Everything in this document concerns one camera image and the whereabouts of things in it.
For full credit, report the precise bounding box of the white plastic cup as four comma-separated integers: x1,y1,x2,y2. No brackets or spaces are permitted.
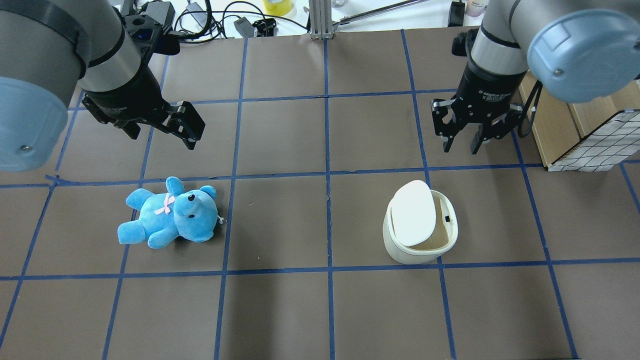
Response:
465,0,490,18

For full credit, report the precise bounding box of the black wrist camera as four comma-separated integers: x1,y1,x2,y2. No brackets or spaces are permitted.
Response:
120,0,180,63

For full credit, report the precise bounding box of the long metal rod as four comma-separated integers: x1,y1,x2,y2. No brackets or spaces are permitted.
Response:
332,0,427,30

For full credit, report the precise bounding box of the black power brick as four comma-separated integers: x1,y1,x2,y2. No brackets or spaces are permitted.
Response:
233,17,258,38

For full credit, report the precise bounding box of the black power adapter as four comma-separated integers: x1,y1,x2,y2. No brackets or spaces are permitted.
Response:
446,0,466,28

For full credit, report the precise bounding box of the grid-cloth covered wooden box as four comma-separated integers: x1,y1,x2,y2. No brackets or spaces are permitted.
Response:
528,80,640,173

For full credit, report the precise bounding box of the blue teddy bear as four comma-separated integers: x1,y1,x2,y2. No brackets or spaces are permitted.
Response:
117,177,224,249

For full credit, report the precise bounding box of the cream trash can with lid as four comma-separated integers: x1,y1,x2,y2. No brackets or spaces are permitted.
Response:
382,179,459,265

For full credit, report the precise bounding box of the yellow tape roll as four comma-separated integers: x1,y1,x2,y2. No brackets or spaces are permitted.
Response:
262,0,294,17

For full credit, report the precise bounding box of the aluminium frame post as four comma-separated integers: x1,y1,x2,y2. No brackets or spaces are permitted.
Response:
308,0,335,40

